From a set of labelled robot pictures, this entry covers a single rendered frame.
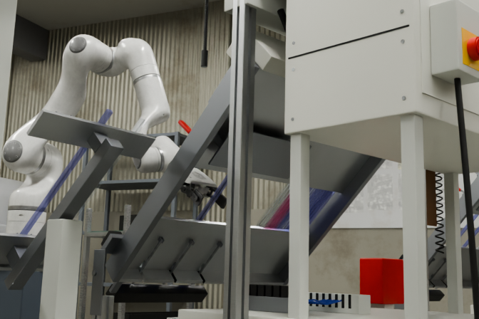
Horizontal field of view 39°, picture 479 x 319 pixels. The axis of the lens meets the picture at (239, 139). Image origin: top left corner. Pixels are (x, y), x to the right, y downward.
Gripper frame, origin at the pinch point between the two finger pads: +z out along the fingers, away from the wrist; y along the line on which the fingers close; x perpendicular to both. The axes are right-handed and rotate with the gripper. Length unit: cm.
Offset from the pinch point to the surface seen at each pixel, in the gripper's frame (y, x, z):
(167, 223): -11.9, 8.0, 0.6
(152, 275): -7.5, 25.8, 0.2
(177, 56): 276, 59, -408
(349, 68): -21, -54, 38
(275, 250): 37.2, 15.2, -0.6
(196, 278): 8.3, 25.9, 0.8
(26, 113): 208, 199, -523
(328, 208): 47.0, -4.2, 2.6
